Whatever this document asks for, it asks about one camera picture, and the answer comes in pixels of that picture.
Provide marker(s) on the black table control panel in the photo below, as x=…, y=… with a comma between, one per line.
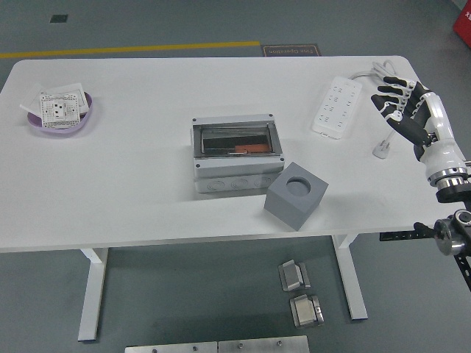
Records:
x=397, y=236

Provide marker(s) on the orange cylinder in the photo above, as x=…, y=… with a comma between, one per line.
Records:
x=257, y=148

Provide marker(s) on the grey metal plate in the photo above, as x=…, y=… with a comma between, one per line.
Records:
x=169, y=348
x=261, y=345

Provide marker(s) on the small metal block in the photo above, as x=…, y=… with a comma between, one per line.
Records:
x=305, y=312
x=292, y=277

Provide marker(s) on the grey cube with round recess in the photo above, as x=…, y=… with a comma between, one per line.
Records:
x=287, y=209

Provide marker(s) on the black floor sign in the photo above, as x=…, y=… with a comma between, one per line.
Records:
x=290, y=51

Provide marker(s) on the white socket panel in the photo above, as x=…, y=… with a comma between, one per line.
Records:
x=59, y=110

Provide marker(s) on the white paper sheet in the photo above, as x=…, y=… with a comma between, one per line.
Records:
x=70, y=89

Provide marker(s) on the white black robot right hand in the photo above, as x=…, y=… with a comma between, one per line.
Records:
x=441, y=150

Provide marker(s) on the yellow floor tape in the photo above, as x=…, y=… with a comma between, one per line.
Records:
x=129, y=49

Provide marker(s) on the purple bowl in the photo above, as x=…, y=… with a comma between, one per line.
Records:
x=55, y=129

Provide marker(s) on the white power strip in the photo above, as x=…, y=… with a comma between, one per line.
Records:
x=336, y=106

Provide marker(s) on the grey box with clear flap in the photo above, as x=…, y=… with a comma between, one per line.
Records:
x=235, y=173

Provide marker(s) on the red box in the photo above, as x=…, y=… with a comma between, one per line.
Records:
x=463, y=25

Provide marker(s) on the black floor hatch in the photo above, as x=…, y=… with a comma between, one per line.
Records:
x=59, y=18

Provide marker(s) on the white table leg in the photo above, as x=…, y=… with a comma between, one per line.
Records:
x=353, y=287
x=92, y=294

